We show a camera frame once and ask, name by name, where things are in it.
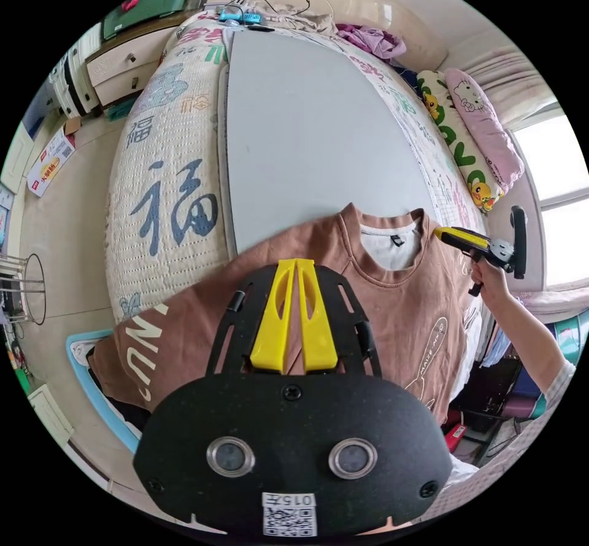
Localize bed with printed quilt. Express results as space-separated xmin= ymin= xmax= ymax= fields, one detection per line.
xmin=103 ymin=14 xmax=507 ymax=342

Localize pale pink curtain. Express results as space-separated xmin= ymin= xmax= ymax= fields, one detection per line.
xmin=460 ymin=44 xmax=560 ymax=131

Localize light blue mat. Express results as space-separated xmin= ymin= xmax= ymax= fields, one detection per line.
xmin=66 ymin=328 xmax=142 ymax=454

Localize cream cupboard with drawers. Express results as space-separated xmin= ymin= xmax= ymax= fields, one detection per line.
xmin=85 ymin=35 xmax=163 ymax=112

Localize window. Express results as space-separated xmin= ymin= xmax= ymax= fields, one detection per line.
xmin=509 ymin=112 xmax=589 ymax=293

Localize pink cat print pillow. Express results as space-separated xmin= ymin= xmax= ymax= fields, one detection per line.
xmin=443 ymin=67 xmax=526 ymax=195

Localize grey flat folding board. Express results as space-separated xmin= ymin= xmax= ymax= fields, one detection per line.
xmin=227 ymin=29 xmax=437 ymax=258

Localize person's left hand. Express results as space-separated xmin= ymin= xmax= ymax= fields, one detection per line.
xmin=356 ymin=519 xmax=415 ymax=539

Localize pile of clothes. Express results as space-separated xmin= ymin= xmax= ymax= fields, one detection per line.
xmin=272 ymin=13 xmax=409 ymax=61

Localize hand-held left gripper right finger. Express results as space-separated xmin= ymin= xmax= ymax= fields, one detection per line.
xmin=298 ymin=260 xmax=337 ymax=374

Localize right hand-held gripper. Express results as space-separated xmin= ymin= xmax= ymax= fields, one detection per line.
xmin=435 ymin=227 xmax=516 ymax=298

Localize person's right forearm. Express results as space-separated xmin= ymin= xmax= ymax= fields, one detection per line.
xmin=480 ymin=287 xmax=577 ymax=398

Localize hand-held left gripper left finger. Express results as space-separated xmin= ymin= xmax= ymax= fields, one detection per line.
xmin=250 ymin=259 xmax=296 ymax=375

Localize printed carton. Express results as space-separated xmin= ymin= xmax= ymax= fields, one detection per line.
xmin=26 ymin=133 xmax=77 ymax=199

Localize duck print pillow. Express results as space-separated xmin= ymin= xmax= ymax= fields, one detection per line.
xmin=416 ymin=69 xmax=505 ymax=213

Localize person's body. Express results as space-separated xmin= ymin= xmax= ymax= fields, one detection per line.
xmin=414 ymin=410 xmax=579 ymax=526

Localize green topped table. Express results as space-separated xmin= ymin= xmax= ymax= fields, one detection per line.
xmin=102 ymin=0 xmax=206 ymax=42

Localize brown patterned long sleeve sweater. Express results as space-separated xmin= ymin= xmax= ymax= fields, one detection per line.
xmin=87 ymin=203 xmax=483 ymax=426

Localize person's right hand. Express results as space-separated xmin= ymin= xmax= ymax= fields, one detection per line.
xmin=471 ymin=260 xmax=512 ymax=309

